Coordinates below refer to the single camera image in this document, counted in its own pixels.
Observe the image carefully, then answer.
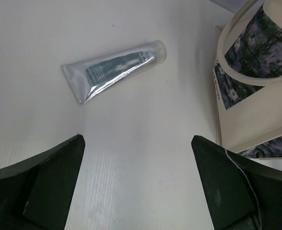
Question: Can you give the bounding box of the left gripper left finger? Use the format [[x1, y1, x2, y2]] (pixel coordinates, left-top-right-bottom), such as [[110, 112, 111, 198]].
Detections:
[[0, 134, 85, 230]]

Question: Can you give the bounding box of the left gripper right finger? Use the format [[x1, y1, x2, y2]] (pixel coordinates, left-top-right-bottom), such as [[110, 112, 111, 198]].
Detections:
[[191, 136, 282, 230]]

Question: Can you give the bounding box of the cream canvas tote bag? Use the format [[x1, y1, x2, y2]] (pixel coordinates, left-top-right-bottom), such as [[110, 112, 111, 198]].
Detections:
[[213, 0, 282, 158]]

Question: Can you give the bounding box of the silver squeeze tube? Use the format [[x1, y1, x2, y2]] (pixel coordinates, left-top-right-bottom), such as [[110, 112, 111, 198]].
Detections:
[[61, 40, 167, 104]]

